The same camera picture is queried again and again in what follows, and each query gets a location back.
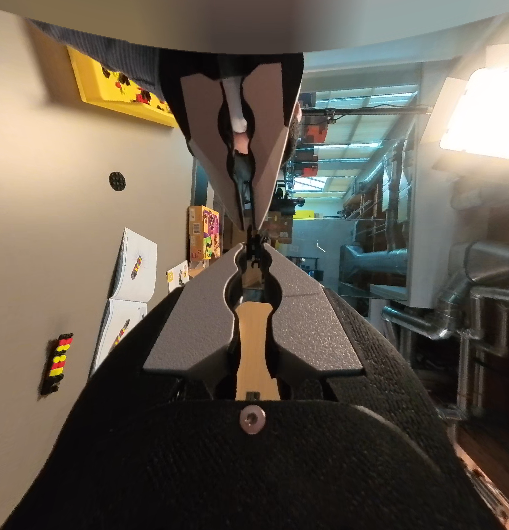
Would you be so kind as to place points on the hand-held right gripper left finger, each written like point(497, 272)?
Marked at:
point(192, 331)

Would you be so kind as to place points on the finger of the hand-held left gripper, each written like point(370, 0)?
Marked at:
point(269, 107)
point(200, 120)

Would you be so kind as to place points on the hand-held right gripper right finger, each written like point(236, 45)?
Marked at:
point(316, 331)

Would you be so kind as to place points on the person's left forearm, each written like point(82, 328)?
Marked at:
point(113, 58)

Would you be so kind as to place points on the pile of loose lego pieces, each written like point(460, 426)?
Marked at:
point(142, 97)

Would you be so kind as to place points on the colourful cardboard lego box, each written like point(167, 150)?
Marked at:
point(202, 232)

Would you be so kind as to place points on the round black lego plate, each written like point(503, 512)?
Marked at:
point(118, 181)

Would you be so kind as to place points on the black red yellow lego model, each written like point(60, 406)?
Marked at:
point(58, 364)

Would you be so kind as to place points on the person's left hand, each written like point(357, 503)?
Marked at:
point(243, 143)

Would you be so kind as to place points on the orange storage crates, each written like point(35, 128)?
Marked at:
point(314, 132)

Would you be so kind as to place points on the small closed instruction booklet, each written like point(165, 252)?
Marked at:
point(178, 277)

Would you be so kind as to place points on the open instruction booklet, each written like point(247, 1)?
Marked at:
point(138, 265)

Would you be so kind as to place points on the yellow plastic bin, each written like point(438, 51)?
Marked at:
point(93, 83)

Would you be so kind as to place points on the vertical metal pipes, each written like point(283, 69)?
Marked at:
point(478, 352)

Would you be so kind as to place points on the bright ceiling light panel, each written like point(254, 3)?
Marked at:
point(486, 116)

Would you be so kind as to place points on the rectangular silver duct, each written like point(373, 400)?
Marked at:
point(374, 261)

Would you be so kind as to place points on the silver elbow duct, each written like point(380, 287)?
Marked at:
point(465, 269)

